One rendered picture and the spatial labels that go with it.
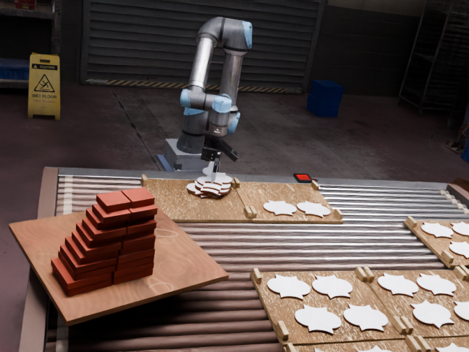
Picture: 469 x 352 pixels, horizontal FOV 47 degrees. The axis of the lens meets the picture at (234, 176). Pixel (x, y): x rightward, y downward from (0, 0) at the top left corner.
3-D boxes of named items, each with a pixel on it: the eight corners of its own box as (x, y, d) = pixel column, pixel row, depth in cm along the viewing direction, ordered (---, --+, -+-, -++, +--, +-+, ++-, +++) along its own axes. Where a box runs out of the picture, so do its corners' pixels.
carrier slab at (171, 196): (140, 181, 238) (140, 178, 238) (229, 184, 251) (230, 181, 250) (150, 222, 208) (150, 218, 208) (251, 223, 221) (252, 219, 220)
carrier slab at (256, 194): (231, 184, 251) (232, 181, 250) (312, 186, 263) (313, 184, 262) (252, 223, 220) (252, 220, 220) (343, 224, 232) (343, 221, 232)
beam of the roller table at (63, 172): (44, 178, 240) (44, 165, 238) (442, 192, 301) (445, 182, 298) (42, 187, 233) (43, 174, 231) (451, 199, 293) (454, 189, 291)
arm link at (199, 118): (183, 123, 273) (187, 97, 267) (210, 128, 273) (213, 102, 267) (179, 131, 262) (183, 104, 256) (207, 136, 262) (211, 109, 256)
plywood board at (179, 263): (8, 228, 171) (8, 223, 170) (150, 204, 200) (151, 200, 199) (66, 327, 136) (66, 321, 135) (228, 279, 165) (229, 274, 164)
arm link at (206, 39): (199, 8, 247) (179, 98, 227) (223, 11, 247) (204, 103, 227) (199, 24, 257) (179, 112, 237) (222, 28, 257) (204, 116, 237)
